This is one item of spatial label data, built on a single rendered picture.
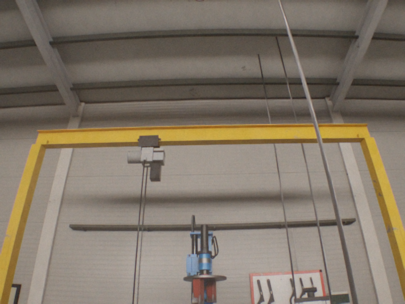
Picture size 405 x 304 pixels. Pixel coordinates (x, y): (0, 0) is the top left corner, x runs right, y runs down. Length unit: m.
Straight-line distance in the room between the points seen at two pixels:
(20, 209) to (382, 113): 8.66
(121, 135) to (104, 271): 3.03
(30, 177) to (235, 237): 4.01
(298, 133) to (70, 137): 3.57
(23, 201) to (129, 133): 1.81
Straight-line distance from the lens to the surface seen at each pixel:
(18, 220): 4.50
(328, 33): 7.19
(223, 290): 6.02
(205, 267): 3.99
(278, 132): 4.53
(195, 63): 7.27
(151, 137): 4.32
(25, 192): 4.62
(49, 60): 7.27
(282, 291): 6.16
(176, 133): 4.41
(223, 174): 6.71
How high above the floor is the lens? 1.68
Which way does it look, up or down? 30 degrees up
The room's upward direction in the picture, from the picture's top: 1 degrees counter-clockwise
